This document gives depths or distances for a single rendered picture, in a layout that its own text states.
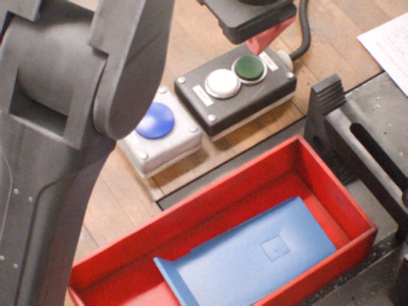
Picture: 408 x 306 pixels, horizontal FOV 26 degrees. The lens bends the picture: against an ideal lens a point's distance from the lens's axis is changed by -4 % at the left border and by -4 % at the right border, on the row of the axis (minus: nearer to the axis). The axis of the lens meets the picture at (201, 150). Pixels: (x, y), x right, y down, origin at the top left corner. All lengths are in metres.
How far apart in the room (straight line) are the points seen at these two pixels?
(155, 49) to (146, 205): 0.36
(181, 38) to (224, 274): 0.28
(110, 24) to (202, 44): 0.48
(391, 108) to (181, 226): 0.26
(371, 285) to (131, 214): 0.23
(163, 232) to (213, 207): 0.05
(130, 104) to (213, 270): 0.33
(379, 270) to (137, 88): 0.39
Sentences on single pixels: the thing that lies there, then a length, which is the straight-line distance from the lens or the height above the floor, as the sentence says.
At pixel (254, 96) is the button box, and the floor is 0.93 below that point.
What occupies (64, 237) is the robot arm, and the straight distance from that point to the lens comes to 0.56.
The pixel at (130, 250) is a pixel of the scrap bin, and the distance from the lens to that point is 0.79.
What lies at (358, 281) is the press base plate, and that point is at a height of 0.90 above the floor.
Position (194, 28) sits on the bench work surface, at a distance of 0.96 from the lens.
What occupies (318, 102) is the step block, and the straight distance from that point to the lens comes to 0.81.
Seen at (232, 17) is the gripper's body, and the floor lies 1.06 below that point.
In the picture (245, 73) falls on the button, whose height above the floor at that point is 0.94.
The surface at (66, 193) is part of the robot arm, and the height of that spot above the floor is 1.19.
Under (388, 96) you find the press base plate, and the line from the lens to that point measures 0.93.
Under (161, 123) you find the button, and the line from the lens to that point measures 0.85.
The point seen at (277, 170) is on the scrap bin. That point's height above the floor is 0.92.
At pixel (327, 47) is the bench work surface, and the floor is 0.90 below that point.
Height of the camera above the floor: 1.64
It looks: 58 degrees down
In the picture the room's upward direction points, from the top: 1 degrees counter-clockwise
